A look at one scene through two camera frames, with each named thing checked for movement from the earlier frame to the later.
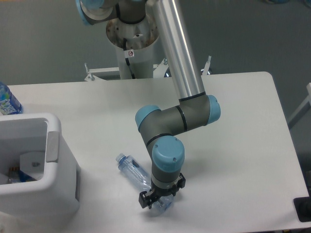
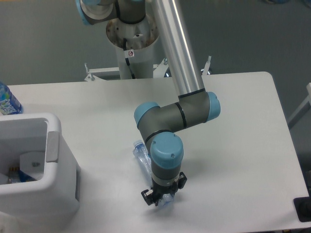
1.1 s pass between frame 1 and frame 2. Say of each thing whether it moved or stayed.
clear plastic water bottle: moved
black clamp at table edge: stayed
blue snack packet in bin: stayed
